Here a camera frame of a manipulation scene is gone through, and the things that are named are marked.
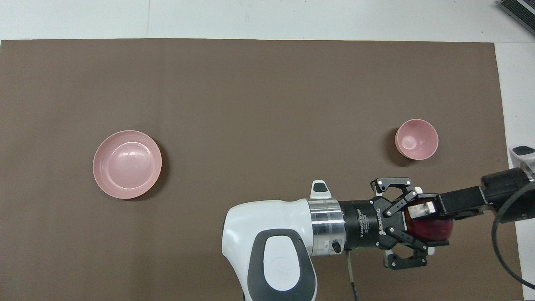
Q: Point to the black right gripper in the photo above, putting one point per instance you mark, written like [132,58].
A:
[508,194]

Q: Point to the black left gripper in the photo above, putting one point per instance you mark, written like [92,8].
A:
[363,225]

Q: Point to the dark red apple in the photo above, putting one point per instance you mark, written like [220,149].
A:
[434,230]

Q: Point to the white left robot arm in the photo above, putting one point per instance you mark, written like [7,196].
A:
[267,225]

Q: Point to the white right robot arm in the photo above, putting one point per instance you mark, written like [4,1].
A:
[527,161]

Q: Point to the pink bowl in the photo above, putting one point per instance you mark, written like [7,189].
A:
[417,140]

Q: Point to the pink plate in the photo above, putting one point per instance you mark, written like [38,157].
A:
[127,165]

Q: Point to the dark grey slatted device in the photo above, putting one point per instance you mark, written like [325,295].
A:
[522,10]

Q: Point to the brown table mat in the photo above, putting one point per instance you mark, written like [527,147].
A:
[250,83]

